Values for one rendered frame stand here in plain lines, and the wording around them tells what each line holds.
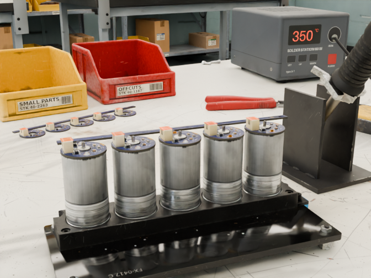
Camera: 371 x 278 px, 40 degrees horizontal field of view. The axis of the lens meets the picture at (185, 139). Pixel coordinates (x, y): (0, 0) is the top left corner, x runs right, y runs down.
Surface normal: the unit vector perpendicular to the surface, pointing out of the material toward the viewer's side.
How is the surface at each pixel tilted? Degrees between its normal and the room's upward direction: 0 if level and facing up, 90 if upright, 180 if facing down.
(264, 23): 90
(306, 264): 0
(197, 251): 0
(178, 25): 90
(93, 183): 90
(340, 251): 0
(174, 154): 90
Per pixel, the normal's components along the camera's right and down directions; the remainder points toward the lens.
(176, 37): 0.55, 0.26
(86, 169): 0.32, 0.30
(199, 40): -0.86, 0.18
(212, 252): 0.00, -0.95
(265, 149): -0.11, 0.32
